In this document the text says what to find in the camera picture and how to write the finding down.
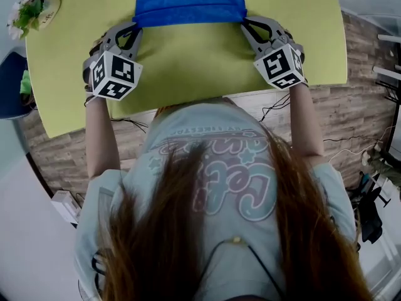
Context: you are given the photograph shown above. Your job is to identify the blue towel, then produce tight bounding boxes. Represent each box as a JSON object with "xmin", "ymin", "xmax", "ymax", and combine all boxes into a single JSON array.
[{"xmin": 132, "ymin": 0, "xmax": 248, "ymax": 28}]

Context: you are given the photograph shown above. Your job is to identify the green cloth covered table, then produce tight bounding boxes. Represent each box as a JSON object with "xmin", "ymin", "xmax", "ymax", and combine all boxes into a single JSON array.
[{"xmin": 25, "ymin": 0, "xmax": 348, "ymax": 139}]

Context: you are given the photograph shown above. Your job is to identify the white flower pot plant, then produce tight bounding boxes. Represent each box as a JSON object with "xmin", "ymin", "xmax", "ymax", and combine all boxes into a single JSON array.
[{"xmin": 6, "ymin": 0, "xmax": 62, "ymax": 40}]

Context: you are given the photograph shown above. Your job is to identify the bright green cloth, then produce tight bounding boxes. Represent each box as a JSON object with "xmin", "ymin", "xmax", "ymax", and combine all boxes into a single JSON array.
[{"xmin": 19, "ymin": 70, "xmax": 32, "ymax": 95}]

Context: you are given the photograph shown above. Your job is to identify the blue chair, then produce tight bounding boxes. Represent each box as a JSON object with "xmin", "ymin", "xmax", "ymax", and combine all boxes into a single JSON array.
[{"xmin": 0, "ymin": 51, "xmax": 32, "ymax": 120}]

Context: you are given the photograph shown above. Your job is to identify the person's grey printed shirt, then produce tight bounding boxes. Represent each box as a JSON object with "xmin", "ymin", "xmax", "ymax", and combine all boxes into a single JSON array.
[{"xmin": 74, "ymin": 100, "xmax": 358, "ymax": 301}]

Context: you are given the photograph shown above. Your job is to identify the person's left forearm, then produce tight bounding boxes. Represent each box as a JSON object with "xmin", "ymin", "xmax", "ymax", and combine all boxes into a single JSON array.
[{"xmin": 85, "ymin": 95, "xmax": 122, "ymax": 178}]

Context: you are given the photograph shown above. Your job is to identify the person's right forearm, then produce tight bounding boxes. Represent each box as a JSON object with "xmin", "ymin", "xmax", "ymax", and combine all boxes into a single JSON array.
[{"xmin": 289, "ymin": 83, "xmax": 324, "ymax": 159}]

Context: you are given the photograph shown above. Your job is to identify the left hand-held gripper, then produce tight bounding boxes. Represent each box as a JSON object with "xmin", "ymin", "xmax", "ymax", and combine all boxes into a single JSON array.
[{"xmin": 82, "ymin": 21, "xmax": 145, "ymax": 102}]

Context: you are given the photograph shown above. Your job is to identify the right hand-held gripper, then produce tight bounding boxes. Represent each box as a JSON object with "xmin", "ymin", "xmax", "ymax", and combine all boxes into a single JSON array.
[{"xmin": 239, "ymin": 15, "xmax": 308, "ymax": 91}]

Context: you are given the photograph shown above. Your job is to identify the black neck cord gold bead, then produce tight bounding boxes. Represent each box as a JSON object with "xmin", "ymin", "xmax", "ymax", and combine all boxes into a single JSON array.
[{"xmin": 200, "ymin": 235, "xmax": 286, "ymax": 301}]

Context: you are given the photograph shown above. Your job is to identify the brown bag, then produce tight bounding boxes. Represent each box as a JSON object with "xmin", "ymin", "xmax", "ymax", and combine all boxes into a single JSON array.
[{"xmin": 20, "ymin": 92, "xmax": 38, "ymax": 108}]

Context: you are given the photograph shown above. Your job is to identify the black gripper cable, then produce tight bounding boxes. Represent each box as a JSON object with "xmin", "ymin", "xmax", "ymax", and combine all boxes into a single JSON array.
[
  {"xmin": 111, "ymin": 116, "xmax": 148, "ymax": 134},
  {"xmin": 259, "ymin": 92, "xmax": 291, "ymax": 122}
]

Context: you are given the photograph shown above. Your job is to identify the black office chair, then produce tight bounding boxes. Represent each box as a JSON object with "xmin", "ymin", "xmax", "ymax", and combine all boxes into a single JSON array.
[{"xmin": 347, "ymin": 172, "xmax": 392, "ymax": 244}]

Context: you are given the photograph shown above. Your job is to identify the black floor cable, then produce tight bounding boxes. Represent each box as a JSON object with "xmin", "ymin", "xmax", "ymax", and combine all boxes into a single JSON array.
[{"xmin": 322, "ymin": 135, "xmax": 386, "ymax": 144}]

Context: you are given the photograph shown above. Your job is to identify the white box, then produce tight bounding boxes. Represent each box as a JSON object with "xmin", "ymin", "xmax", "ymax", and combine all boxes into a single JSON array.
[{"xmin": 51, "ymin": 190, "xmax": 81, "ymax": 227}]

